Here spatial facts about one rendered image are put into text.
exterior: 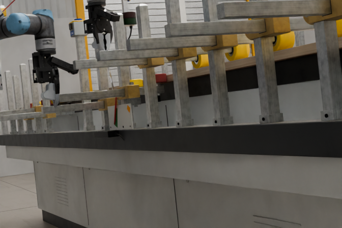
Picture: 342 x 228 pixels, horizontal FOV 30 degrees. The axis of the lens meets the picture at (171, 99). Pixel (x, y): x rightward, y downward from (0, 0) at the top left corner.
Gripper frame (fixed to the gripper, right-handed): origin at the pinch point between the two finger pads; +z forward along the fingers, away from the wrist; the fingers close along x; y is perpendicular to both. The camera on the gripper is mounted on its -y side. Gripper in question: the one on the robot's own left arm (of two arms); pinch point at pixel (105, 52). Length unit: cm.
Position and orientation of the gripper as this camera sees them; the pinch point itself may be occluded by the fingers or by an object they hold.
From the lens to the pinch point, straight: 251.4
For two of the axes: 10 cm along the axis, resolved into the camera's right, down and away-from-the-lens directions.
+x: -7.0, 0.6, -7.1
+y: -7.1, 0.8, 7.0
